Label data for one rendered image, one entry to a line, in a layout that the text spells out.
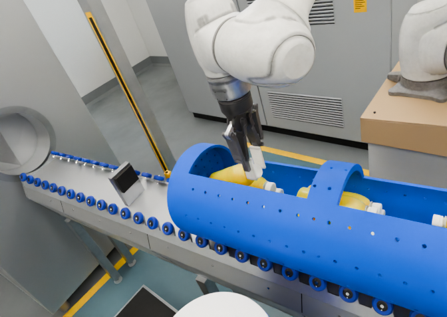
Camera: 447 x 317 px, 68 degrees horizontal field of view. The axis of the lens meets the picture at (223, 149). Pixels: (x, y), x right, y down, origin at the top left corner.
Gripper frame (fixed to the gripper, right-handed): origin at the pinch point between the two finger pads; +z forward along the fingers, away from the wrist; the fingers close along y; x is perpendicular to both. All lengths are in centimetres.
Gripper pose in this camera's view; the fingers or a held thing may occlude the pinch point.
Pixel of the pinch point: (253, 163)
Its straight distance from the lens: 84.2
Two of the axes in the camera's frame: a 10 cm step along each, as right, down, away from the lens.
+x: 8.1, 1.2, -5.7
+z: 2.8, 7.8, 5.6
